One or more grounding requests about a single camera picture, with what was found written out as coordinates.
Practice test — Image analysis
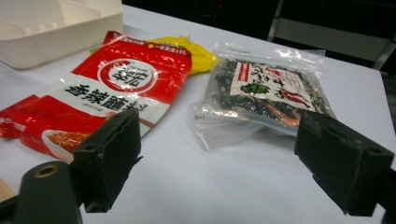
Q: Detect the white plastic container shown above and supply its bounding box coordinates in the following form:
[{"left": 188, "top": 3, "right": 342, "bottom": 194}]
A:
[{"left": 0, "top": 0, "right": 124, "bottom": 70}]

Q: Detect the red and white seasoning packet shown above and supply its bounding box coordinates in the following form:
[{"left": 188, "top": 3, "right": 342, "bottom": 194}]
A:
[{"left": 0, "top": 30, "right": 193, "bottom": 163}]

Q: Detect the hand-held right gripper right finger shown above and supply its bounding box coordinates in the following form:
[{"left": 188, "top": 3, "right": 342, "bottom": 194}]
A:
[{"left": 293, "top": 110, "right": 396, "bottom": 217}]

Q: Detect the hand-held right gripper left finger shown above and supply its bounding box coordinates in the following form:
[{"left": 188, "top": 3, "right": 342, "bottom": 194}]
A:
[{"left": 70, "top": 107, "right": 144, "bottom": 214}]

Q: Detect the grey metal stand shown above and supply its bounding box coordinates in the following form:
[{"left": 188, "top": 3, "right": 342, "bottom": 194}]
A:
[{"left": 267, "top": 0, "right": 396, "bottom": 71}]

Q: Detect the clear bag of dried seaweed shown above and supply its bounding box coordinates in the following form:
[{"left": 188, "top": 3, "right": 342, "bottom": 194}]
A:
[{"left": 187, "top": 41, "right": 337, "bottom": 150}]

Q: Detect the yellow packet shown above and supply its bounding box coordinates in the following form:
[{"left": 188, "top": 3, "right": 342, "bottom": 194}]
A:
[{"left": 148, "top": 35, "right": 219, "bottom": 77}]

